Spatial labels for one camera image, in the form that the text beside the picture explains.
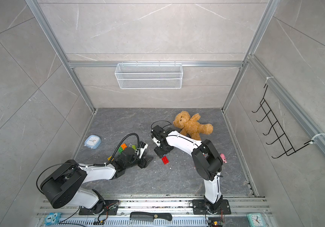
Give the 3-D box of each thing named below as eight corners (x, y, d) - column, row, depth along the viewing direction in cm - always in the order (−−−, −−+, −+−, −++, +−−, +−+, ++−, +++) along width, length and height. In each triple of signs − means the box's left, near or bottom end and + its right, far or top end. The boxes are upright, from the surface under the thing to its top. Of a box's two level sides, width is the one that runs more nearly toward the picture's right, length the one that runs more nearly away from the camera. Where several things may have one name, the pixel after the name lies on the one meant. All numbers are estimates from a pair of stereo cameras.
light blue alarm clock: (84, 149, 98) (82, 146, 95) (89, 137, 104) (87, 135, 101) (98, 149, 98) (96, 146, 95) (102, 137, 104) (101, 135, 102)
